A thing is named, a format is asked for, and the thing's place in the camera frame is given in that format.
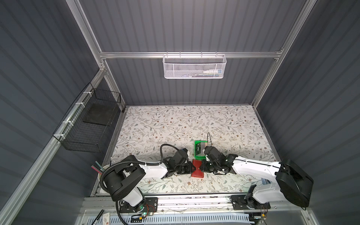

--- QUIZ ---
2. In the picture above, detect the white pen cup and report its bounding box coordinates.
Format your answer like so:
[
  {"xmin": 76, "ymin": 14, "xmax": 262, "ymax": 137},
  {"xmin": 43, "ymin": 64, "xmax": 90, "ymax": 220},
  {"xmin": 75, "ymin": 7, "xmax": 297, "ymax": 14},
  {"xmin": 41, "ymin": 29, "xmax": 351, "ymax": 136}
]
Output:
[{"xmin": 91, "ymin": 161, "xmax": 110, "ymax": 181}]

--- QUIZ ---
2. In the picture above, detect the stack of cards in tray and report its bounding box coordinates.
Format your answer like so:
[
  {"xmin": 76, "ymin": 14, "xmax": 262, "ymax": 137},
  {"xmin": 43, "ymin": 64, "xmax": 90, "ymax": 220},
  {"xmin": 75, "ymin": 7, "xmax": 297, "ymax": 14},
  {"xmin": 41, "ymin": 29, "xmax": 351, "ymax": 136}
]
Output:
[{"xmin": 196, "ymin": 142, "xmax": 207, "ymax": 156}]

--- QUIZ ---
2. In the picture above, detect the white wire mesh basket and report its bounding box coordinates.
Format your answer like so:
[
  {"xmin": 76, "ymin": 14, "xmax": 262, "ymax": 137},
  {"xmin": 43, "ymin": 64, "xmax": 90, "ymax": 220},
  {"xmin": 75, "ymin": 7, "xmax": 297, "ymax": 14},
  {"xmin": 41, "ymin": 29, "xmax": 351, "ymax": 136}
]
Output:
[{"xmin": 162, "ymin": 54, "xmax": 227, "ymax": 79}]

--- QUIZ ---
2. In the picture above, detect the white slotted cable duct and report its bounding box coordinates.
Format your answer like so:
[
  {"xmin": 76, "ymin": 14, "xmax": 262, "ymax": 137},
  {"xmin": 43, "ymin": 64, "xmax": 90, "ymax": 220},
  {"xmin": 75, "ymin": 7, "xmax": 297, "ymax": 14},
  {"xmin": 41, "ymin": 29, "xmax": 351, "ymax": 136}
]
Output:
[{"xmin": 121, "ymin": 213, "xmax": 255, "ymax": 225}]

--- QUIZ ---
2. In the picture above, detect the white tube in basket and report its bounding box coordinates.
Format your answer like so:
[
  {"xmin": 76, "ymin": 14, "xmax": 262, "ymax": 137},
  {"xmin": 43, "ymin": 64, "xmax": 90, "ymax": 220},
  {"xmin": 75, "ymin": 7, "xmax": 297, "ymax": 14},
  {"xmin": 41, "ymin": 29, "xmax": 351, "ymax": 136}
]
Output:
[{"xmin": 203, "ymin": 69, "xmax": 223, "ymax": 75}]

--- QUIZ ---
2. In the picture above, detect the black wire basket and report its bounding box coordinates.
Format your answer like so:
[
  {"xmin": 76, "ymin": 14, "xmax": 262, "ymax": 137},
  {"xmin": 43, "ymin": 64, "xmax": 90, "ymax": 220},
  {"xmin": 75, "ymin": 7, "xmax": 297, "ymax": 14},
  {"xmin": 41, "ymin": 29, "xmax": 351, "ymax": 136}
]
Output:
[{"xmin": 53, "ymin": 86, "xmax": 122, "ymax": 153}]

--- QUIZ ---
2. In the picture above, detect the black corrugated cable conduit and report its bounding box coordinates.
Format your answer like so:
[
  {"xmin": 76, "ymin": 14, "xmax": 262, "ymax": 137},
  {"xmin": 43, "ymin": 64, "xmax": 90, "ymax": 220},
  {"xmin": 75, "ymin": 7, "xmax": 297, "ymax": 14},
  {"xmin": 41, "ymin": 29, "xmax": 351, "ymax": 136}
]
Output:
[{"xmin": 99, "ymin": 143, "xmax": 181, "ymax": 195}]

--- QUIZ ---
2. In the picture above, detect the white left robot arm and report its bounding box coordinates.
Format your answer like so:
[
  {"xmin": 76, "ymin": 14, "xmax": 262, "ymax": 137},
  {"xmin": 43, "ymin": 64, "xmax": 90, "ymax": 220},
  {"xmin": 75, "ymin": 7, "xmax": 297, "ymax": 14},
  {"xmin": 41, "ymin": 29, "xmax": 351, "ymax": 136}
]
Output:
[{"xmin": 99, "ymin": 144, "xmax": 197, "ymax": 212}]

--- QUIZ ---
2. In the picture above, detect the green card tray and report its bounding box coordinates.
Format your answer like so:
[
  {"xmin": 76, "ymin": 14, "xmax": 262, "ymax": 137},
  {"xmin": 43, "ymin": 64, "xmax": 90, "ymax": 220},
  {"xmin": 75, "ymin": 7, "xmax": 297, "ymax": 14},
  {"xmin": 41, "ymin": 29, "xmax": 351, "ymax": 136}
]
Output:
[{"xmin": 194, "ymin": 140, "xmax": 207, "ymax": 159}]

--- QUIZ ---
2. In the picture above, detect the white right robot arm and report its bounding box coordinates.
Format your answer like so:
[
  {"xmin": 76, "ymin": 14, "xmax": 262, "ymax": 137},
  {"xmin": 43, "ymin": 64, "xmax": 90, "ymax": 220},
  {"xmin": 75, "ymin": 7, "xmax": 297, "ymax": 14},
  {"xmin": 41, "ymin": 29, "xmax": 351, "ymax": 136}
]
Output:
[{"xmin": 200, "ymin": 146, "xmax": 314, "ymax": 209}]

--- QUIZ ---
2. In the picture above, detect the red card holder wallet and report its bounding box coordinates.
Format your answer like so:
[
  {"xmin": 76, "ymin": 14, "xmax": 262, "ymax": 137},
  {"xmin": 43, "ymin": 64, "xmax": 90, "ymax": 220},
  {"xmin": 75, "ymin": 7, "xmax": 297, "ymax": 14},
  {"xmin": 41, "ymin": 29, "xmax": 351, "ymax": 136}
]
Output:
[{"xmin": 191, "ymin": 159, "xmax": 204, "ymax": 178}]

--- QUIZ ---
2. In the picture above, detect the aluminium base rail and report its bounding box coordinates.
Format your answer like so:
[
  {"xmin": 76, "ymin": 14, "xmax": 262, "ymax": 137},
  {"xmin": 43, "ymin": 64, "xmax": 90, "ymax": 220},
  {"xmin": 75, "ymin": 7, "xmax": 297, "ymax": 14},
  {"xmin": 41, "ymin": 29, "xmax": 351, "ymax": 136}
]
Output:
[{"xmin": 78, "ymin": 193, "xmax": 302, "ymax": 216}]

